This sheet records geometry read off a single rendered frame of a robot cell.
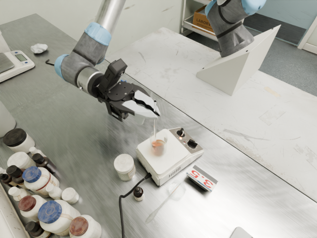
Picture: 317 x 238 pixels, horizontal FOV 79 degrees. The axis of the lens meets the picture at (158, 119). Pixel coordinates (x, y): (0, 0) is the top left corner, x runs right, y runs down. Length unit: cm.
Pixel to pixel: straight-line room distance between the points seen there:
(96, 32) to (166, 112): 39
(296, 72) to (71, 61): 271
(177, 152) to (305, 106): 64
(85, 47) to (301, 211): 79
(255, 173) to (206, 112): 29
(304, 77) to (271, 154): 223
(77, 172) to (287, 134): 77
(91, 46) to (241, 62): 54
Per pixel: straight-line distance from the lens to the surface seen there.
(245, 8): 83
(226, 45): 94
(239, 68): 84
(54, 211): 55
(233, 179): 70
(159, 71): 100
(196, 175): 65
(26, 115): 96
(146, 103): 48
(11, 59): 127
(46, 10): 183
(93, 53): 63
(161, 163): 58
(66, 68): 62
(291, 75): 289
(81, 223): 54
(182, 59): 109
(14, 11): 177
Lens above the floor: 151
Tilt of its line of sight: 52 degrees down
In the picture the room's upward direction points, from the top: straight up
